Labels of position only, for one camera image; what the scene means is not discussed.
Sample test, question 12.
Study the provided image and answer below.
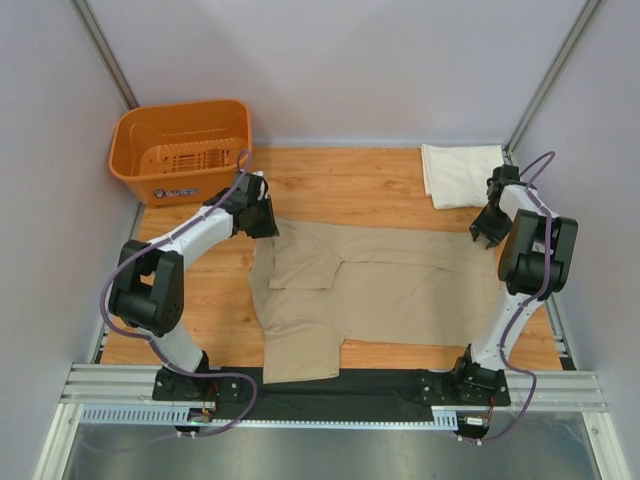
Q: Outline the slotted aluminium cable duct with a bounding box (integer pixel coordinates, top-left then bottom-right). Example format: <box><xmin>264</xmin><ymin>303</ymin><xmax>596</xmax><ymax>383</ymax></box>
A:
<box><xmin>79</xmin><ymin>407</ymin><xmax>459</xmax><ymax>431</ymax></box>

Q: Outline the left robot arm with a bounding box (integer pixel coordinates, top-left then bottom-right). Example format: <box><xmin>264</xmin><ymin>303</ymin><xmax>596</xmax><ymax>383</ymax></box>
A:
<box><xmin>100</xmin><ymin>171</ymin><xmax>279</xmax><ymax>401</ymax></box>

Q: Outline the right aluminium frame post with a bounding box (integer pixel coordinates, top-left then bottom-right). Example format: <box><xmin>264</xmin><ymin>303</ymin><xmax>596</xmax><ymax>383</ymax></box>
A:
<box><xmin>503</xmin><ymin>0</ymin><xmax>606</xmax><ymax>164</ymax></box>

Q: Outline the beige t shirt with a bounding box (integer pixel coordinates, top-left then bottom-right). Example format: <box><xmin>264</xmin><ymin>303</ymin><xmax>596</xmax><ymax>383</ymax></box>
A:
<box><xmin>248</xmin><ymin>218</ymin><xmax>499</xmax><ymax>384</ymax></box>

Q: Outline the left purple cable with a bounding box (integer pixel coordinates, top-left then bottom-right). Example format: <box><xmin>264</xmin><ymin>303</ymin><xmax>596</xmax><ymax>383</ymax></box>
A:
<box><xmin>79</xmin><ymin>148</ymin><xmax>259</xmax><ymax>441</ymax></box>

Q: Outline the folded white t shirt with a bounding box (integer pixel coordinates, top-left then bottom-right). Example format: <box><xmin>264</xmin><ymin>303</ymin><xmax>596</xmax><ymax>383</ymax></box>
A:
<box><xmin>421</xmin><ymin>144</ymin><xmax>504</xmax><ymax>210</ymax></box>

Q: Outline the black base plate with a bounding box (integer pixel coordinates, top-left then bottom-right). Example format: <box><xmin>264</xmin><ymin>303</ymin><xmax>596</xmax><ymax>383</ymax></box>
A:
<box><xmin>152</xmin><ymin>367</ymin><xmax>511</xmax><ymax>422</ymax></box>

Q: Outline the aluminium frame post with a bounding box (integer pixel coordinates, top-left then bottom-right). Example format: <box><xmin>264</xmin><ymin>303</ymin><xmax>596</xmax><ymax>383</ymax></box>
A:
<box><xmin>69</xmin><ymin>0</ymin><xmax>140</xmax><ymax>110</ymax></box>
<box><xmin>503</xmin><ymin>0</ymin><xmax>606</xmax><ymax>164</ymax></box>

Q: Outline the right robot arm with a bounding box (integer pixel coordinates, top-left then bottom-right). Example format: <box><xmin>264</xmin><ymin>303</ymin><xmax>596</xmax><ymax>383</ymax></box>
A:
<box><xmin>450</xmin><ymin>165</ymin><xmax>579</xmax><ymax>404</ymax></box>

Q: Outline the orange plastic basket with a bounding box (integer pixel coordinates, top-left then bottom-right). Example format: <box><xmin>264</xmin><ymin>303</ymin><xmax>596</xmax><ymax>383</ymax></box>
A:
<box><xmin>108</xmin><ymin>99</ymin><xmax>252</xmax><ymax>207</ymax></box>

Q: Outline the left aluminium frame post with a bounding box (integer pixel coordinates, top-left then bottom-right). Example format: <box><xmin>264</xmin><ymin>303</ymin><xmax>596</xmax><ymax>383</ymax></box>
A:
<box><xmin>69</xmin><ymin>0</ymin><xmax>140</xmax><ymax>110</ymax></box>

